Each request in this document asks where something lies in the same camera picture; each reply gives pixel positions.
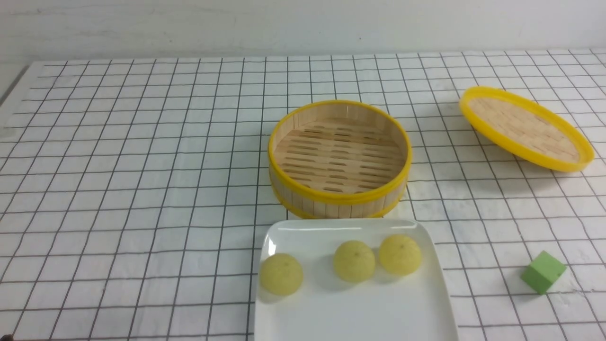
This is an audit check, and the yellow-rimmed bamboo steamer lid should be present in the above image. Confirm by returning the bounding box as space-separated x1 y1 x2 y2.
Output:
459 86 595 172

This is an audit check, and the yellow steamed bun back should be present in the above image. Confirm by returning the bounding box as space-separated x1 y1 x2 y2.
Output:
259 253 304 296

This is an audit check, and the yellow-rimmed bamboo steamer basket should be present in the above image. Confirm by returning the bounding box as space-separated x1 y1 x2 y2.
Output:
267 100 412 219

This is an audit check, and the yellow steamed bun front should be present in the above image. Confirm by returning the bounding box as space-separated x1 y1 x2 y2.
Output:
333 240 376 284

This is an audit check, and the yellow steamed bun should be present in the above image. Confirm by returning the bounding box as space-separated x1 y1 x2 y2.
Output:
333 240 376 284
259 253 304 296
377 234 422 277

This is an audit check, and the green foam cube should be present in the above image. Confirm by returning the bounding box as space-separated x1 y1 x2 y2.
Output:
521 251 566 295

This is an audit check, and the white square ceramic plate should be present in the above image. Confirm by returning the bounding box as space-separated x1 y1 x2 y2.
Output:
254 218 459 341

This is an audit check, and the white grid-pattern tablecloth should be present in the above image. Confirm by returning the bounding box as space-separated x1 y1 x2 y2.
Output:
0 48 606 341

